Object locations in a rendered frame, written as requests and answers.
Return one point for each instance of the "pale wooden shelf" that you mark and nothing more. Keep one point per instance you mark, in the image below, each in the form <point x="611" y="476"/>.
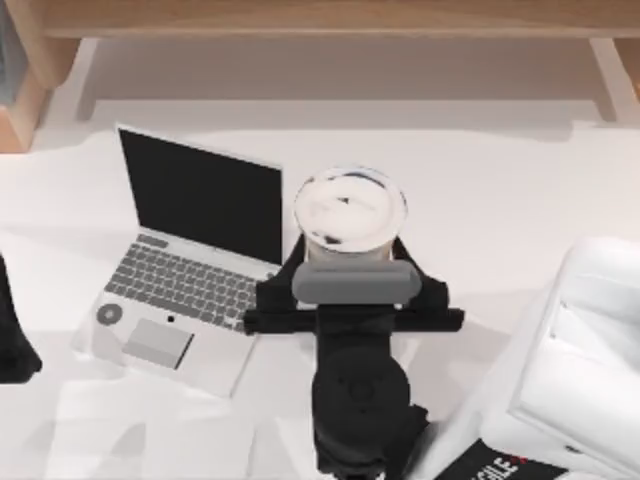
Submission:
<point x="320" y="20"/>

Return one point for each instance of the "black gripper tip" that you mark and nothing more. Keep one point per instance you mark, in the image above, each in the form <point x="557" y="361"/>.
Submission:
<point x="15" y="340"/>

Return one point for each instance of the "white cup with lid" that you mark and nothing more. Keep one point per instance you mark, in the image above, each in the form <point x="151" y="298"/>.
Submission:
<point x="350" y="210"/>

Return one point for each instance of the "silver open laptop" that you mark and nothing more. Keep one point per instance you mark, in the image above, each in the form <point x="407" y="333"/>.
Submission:
<point x="200" y="210"/>

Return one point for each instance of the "pale wooden cabinet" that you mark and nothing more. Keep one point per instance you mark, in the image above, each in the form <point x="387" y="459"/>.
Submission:
<point x="35" y="100"/>

